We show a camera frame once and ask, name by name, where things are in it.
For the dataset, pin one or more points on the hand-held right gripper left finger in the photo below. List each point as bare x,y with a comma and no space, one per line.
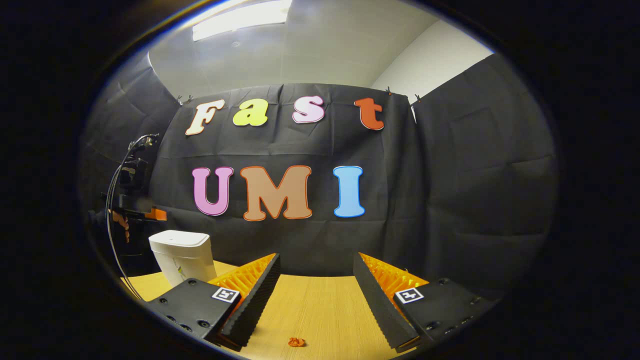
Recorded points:
255,305

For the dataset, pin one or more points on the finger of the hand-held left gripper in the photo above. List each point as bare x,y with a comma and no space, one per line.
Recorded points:
156,214

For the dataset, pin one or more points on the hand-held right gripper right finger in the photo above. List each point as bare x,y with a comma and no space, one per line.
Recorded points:
375,300

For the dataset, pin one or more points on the white desktop garbage bin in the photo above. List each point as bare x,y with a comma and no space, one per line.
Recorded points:
182,255

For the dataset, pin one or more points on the orange paper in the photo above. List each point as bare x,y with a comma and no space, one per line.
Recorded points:
296,342

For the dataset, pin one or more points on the wooden desktop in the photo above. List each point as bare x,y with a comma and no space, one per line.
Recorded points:
320,310

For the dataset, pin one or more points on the black backdrop cloth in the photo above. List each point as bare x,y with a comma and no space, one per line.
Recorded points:
425,200

